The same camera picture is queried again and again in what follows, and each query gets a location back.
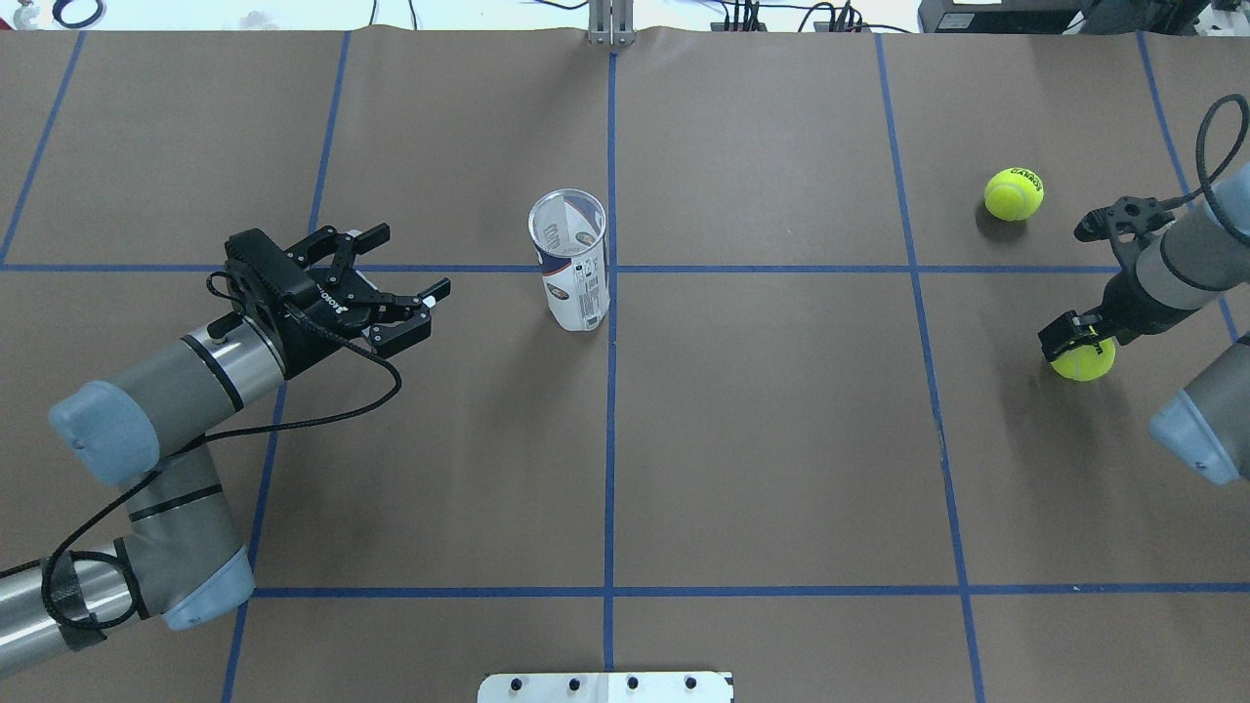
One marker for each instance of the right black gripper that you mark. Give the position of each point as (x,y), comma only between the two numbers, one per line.
(1123,306)

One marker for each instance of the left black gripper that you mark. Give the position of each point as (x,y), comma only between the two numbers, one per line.
(314,324)

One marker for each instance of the Wilson tennis ball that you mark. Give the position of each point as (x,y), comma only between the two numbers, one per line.
(1086,363)

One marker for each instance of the Roland Garros tennis ball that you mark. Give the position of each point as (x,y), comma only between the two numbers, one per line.
(1014,194)

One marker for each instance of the white blue tennis ball can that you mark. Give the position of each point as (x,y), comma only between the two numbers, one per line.
(568,228)

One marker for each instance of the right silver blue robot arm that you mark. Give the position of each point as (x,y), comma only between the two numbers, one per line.
(1203,422)

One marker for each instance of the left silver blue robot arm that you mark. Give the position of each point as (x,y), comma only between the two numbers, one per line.
(167,547)

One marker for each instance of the black box with label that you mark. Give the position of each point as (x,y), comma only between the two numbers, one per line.
(996,17)

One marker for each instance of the aluminium frame post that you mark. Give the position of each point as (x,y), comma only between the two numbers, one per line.
(611,23)

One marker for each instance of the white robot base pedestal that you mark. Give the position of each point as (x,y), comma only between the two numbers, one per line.
(653,686)

